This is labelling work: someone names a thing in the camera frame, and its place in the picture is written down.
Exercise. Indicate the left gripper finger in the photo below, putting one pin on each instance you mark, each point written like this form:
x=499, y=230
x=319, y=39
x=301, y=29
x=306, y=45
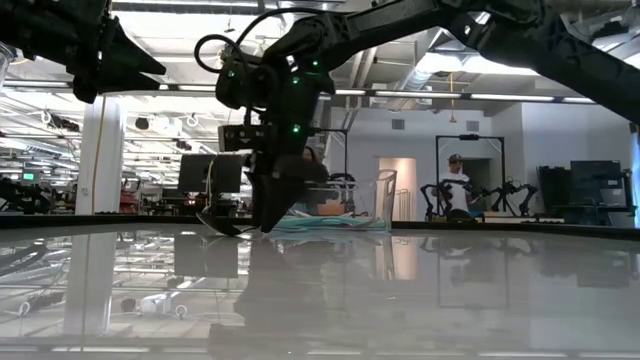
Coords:
x=130, y=80
x=135, y=55

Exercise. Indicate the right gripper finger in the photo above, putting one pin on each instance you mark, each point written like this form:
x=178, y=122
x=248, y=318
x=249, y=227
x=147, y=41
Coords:
x=282, y=205
x=256, y=200

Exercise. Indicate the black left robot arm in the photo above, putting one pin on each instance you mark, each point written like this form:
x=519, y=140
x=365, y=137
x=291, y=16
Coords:
x=30, y=25

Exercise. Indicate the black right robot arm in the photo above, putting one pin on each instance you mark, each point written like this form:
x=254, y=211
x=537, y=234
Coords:
x=450, y=30

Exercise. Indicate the black tabletop robot arm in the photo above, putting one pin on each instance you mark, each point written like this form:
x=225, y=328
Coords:
x=432, y=192
x=515, y=192

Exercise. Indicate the orange box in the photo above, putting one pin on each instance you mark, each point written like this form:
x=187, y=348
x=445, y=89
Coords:
x=332, y=209

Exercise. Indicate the black monitor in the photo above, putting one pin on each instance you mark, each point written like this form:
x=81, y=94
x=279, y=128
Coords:
x=195, y=172

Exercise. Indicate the white pillar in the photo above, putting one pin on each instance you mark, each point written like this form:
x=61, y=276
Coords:
x=112, y=160

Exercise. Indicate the clear plastic bin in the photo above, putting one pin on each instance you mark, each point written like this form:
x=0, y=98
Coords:
x=380, y=200

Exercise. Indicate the green exit sign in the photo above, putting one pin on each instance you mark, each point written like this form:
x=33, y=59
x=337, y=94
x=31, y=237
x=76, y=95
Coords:
x=28, y=176

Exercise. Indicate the black equipment rack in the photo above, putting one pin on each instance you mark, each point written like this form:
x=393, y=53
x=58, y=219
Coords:
x=590, y=185

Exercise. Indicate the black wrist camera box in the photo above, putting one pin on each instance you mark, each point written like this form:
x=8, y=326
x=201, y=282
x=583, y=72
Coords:
x=245, y=137

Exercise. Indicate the black metal table frame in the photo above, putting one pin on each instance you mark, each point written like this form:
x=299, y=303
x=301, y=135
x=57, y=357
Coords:
x=125, y=220

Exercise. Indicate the frame light bar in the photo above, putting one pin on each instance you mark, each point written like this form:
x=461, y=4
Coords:
x=450, y=95

